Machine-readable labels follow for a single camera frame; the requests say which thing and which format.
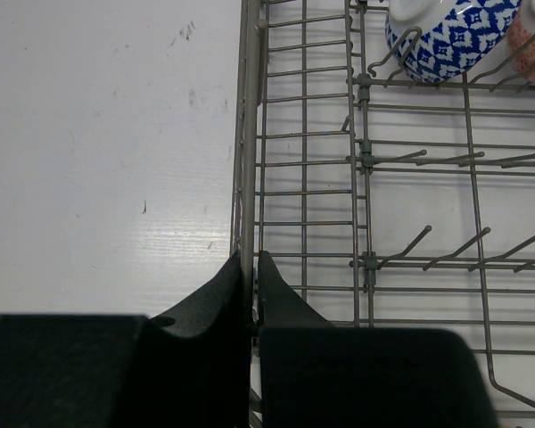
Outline grey wire dish rack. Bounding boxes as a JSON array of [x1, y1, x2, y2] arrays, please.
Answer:
[[231, 1, 535, 427]]

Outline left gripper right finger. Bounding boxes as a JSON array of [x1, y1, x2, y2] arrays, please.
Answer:
[[258, 251, 498, 427]]

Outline blue zigzag bowl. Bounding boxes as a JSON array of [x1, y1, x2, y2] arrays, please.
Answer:
[[385, 0, 521, 83]]

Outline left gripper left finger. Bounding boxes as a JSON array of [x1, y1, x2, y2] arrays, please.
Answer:
[[0, 254, 243, 427]]

